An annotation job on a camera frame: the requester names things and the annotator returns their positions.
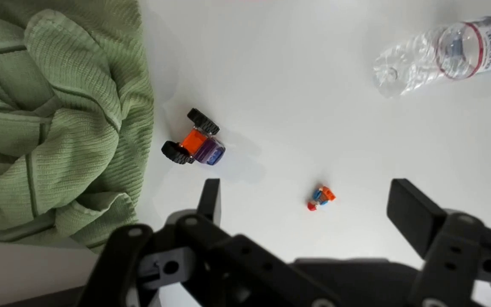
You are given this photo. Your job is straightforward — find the orange toy car black wheels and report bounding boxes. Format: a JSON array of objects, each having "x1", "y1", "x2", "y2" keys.
[{"x1": 161, "y1": 107, "x2": 227, "y2": 166}]

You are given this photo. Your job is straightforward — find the green ribbed towel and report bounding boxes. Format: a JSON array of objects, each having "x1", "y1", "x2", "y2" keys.
[{"x1": 0, "y1": 0, "x2": 157, "y2": 252}]

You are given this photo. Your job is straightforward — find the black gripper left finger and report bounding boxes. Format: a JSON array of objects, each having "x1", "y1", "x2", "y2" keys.
[{"x1": 77, "y1": 177, "x2": 345, "y2": 307}]

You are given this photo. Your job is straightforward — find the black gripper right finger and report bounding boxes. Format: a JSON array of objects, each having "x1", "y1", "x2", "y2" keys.
[{"x1": 386, "y1": 177, "x2": 491, "y2": 307}]

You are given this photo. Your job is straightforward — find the small orange toy figure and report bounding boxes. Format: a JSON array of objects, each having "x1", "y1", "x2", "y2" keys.
[{"x1": 306, "y1": 182, "x2": 338, "y2": 213}]

